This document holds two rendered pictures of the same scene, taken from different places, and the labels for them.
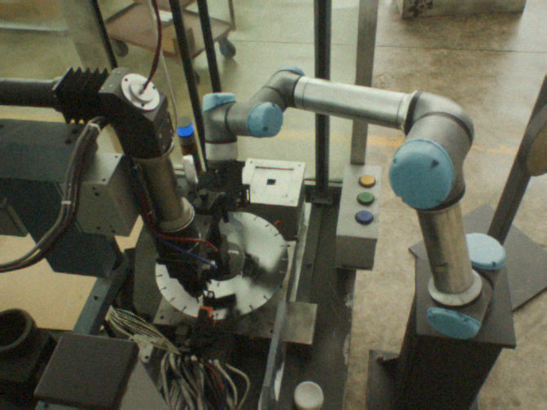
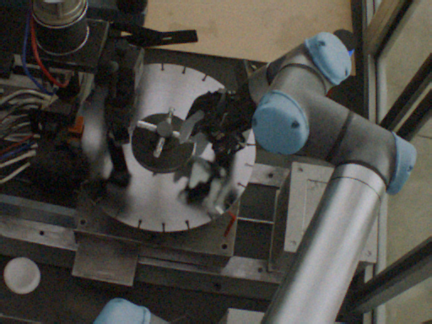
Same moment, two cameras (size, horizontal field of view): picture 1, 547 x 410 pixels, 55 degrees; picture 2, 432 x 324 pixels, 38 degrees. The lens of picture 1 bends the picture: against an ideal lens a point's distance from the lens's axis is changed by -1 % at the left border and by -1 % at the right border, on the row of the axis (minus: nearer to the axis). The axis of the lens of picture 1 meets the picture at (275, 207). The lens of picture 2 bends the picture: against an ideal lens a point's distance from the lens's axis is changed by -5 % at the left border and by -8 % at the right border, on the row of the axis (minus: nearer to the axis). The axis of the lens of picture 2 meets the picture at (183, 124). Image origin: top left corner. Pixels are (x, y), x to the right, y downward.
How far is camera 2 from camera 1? 78 cm
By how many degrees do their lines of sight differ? 43
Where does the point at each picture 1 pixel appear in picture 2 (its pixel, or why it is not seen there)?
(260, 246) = (186, 193)
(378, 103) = (288, 296)
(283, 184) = not seen: hidden behind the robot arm
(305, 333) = (88, 268)
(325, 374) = (51, 298)
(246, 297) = (100, 175)
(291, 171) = not seen: hidden behind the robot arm
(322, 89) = (337, 205)
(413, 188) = not seen: outside the picture
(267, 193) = (310, 207)
